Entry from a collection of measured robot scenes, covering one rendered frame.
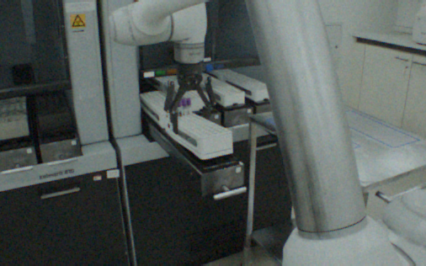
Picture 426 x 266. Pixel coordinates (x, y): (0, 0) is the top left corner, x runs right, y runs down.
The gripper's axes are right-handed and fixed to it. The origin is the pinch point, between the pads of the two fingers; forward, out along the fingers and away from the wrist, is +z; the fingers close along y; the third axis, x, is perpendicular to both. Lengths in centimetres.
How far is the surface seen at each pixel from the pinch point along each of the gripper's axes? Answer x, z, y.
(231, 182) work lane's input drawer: -21.8, 11.0, 2.8
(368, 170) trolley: -44, 5, 33
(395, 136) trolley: -32, 5, 62
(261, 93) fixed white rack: 24.1, 1.9, 43.7
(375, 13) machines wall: 140, -22, 258
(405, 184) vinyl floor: 26, 87, 176
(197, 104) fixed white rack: 24.2, 2.7, 13.6
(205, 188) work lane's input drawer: -21.8, 11.0, -5.6
